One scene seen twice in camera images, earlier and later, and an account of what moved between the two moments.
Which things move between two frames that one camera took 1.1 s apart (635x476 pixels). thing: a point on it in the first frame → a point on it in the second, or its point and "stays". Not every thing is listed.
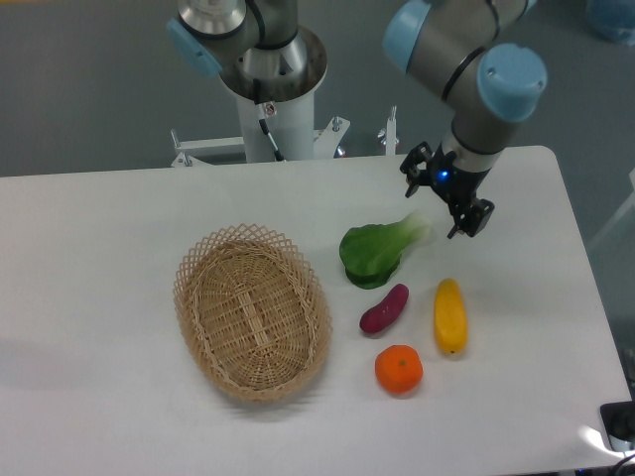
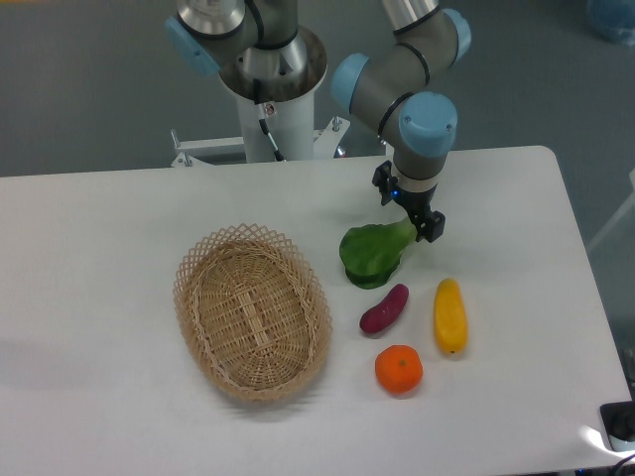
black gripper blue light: (455, 185) → (429, 224)
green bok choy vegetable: (372, 252) stays
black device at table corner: (618, 419) stays
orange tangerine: (399, 369) stays
